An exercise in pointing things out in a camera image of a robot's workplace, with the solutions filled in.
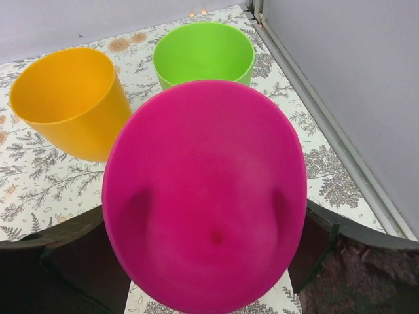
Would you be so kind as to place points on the pink plastic wine glass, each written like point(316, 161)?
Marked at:
point(204, 196)

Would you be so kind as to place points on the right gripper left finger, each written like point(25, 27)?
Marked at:
point(67, 268)

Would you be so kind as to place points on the orange plastic wine glass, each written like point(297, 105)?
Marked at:
point(75, 100)

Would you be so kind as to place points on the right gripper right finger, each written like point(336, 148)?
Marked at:
point(342, 266)

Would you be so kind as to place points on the green plastic wine glass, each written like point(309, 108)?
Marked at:
point(203, 51)

